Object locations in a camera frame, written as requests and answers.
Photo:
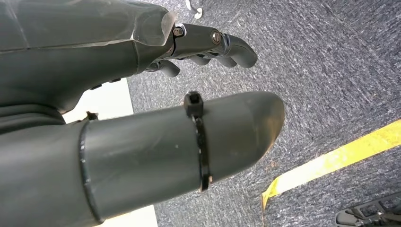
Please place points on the white panel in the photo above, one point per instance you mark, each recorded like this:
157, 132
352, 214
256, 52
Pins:
106, 100

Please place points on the white paper scrap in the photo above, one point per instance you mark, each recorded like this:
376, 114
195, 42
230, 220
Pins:
198, 13

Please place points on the yellow floor tape strip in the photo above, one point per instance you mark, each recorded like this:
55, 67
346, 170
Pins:
329, 159

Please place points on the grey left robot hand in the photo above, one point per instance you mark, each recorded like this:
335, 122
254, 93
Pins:
141, 150

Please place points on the black wheeled base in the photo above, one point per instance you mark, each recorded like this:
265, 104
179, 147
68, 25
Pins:
369, 213

